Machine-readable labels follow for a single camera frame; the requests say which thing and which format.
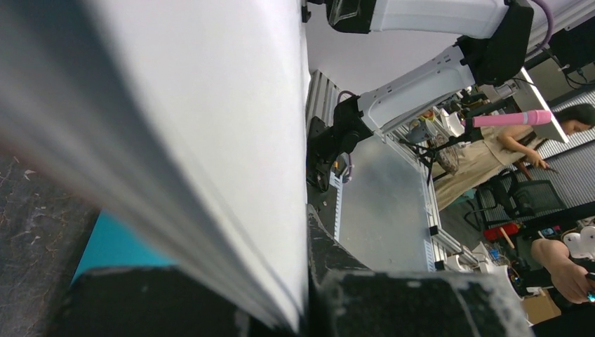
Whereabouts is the pink clipboard with paper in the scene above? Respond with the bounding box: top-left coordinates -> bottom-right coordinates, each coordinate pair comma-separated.
1,1 -> 309,336

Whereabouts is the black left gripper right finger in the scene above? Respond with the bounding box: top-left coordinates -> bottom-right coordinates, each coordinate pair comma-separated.
307,206 -> 533,336

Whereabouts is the black office chair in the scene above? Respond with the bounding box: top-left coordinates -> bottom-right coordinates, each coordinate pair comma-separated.
463,169 -> 566,231

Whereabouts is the person in beige dress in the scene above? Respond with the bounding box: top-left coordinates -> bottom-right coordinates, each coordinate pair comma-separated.
434,103 -> 594,211

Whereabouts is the blue plastic folder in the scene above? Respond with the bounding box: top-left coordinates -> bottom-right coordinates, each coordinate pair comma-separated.
72,211 -> 177,282

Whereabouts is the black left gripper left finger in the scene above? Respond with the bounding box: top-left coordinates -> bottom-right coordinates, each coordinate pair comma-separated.
51,267 -> 292,336

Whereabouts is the bystander hand at edge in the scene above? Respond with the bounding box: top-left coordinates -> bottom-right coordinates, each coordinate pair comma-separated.
530,239 -> 594,304

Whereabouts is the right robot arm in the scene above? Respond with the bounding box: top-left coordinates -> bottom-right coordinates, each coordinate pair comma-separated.
306,1 -> 534,192

